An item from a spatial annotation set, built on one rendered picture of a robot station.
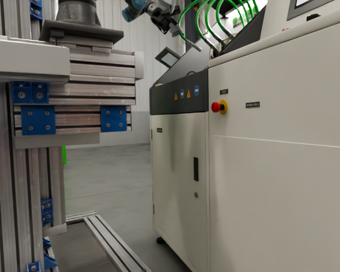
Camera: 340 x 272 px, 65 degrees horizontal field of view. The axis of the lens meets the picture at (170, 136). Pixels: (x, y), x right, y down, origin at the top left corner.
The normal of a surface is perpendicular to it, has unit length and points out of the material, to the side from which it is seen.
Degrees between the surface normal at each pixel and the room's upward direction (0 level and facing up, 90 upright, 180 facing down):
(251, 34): 90
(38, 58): 90
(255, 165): 90
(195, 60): 90
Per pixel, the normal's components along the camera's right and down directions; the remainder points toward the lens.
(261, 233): -0.92, 0.05
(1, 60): 0.51, 0.04
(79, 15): 0.31, -0.25
